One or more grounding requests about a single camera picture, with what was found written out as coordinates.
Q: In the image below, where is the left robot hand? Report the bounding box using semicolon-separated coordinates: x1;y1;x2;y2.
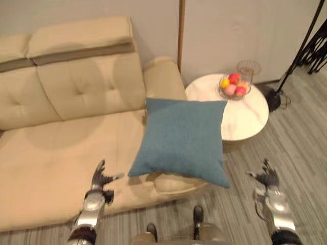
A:
91;159;125;192

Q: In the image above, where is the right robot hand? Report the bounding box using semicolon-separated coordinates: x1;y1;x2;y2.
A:
245;159;281;190

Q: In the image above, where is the blue fabric cushion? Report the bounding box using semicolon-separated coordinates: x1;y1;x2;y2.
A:
127;97;231;190

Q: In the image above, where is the beige leather sofa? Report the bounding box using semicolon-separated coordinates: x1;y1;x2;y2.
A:
0;16;208;233

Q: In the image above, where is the round white marble side table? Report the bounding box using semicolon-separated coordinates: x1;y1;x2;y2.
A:
184;73;270;154

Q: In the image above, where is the black tripod stand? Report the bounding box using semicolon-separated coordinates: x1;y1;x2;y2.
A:
265;0;327;113

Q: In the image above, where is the two-tier wire fruit basket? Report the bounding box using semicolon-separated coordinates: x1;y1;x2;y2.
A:
218;59;262;101

